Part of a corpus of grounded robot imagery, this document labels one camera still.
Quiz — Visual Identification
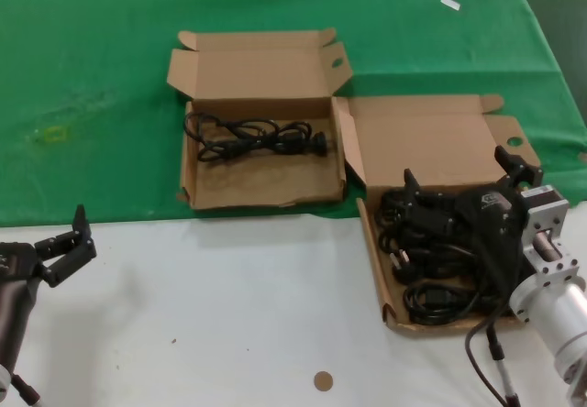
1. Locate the green table cloth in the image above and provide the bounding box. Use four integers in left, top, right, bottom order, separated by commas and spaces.
0, 0, 587, 230

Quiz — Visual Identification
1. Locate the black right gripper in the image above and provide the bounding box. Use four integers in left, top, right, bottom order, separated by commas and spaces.
402, 144, 545, 248

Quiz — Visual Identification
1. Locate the cable with silver connector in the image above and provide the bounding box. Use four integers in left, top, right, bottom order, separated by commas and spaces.
486, 326, 522, 407

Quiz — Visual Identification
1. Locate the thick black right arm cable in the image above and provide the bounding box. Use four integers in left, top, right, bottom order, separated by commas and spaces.
464, 303, 508, 407

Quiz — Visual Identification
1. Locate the black left wrist camera housing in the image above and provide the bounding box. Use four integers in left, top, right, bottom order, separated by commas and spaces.
0, 279, 40, 371

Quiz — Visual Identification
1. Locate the yellow rubber band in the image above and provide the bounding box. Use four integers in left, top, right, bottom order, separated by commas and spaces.
43, 126, 70, 144

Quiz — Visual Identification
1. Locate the cardboard box with torn edge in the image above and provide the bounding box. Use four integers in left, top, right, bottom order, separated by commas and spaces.
165, 27, 353, 211

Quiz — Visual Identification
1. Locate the cardboard box holding power cords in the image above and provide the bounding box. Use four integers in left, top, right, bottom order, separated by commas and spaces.
330, 93, 543, 339

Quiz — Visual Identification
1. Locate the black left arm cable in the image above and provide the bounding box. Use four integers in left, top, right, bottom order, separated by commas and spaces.
11, 373, 43, 407

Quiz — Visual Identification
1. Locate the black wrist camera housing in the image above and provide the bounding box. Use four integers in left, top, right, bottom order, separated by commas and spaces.
0, 279, 40, 371
467, 230, 525, 301

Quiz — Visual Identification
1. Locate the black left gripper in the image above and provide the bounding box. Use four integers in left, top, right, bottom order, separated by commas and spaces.
0, 203, 98, 288

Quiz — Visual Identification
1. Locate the black right wrist camera housing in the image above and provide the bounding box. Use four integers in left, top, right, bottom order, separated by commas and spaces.
467, 230, 525, 301

